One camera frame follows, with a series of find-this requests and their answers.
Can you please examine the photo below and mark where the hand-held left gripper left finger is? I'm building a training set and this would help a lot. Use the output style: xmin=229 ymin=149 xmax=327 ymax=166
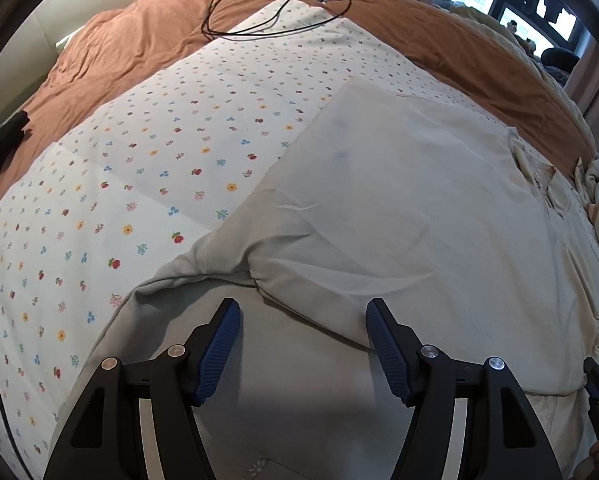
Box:
xmin=42 ymin=298 xmax=242 ymax=480

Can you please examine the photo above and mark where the black cable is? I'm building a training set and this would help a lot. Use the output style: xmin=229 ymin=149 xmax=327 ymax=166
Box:
xmin=202 ymin=0 xmax=353 ymax=41

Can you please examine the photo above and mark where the brown duvet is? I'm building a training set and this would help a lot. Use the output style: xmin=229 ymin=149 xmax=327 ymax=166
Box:
xmin=0 ymin=0 xmax=599 ymax=211

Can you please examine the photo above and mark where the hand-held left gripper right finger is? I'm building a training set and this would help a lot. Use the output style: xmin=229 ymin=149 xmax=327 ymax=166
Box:
xmin=365 ymin=298 xmax=563 ymax=480

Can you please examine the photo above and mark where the beige blanket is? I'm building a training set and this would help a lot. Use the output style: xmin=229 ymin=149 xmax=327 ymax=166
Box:
xmin=449 ymin=2 xmax=596 ymax=147

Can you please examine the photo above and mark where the person's right hand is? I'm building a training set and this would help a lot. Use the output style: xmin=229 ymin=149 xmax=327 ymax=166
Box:
xmin=574 ymin=435 xmax=599 ymax=480

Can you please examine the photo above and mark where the grey beige patterned garment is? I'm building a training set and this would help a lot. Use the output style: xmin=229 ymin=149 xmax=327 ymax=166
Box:
xmin=44 ymin=81 xmax=599 ymax=480

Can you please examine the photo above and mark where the white floral bed sheet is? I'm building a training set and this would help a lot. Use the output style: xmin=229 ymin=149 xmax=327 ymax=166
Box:
xmin=0 ymin=0 xmax=511 ymax=480

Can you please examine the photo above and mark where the pale curtain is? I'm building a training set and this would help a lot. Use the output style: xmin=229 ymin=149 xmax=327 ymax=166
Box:
xmin=564 ymin=35 xmax=599 ymax=117

